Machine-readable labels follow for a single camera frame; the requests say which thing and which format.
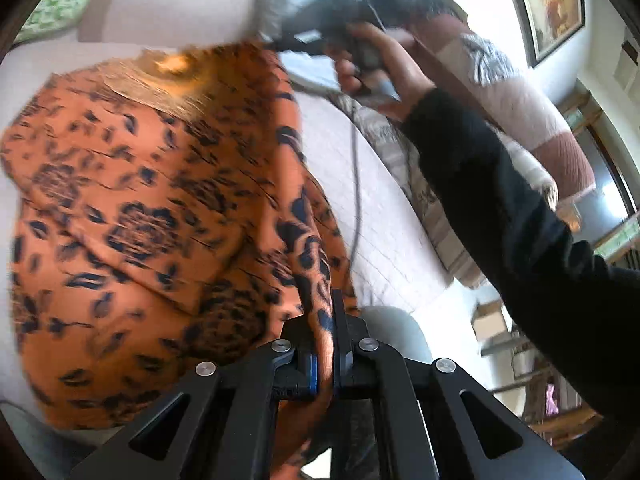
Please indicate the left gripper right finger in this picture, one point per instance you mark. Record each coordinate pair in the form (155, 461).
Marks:
(434, 421)

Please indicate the person right hand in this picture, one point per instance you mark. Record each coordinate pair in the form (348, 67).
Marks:
(398, 67)

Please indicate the framed wall picture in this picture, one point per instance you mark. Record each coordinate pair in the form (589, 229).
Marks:
(547, 24)

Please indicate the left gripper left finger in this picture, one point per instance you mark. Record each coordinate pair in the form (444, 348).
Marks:
(217, 422)

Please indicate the green patterned pillow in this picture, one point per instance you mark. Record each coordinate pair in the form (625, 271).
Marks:
(49, 18)

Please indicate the pink quilted mattress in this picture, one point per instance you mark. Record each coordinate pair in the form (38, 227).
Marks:
(391, 260)

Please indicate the black sleeved right forearm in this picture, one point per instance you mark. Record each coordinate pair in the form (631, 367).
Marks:
(581, 313)

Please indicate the orange black floral garment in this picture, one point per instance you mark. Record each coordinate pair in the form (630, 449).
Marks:
(168, 217)

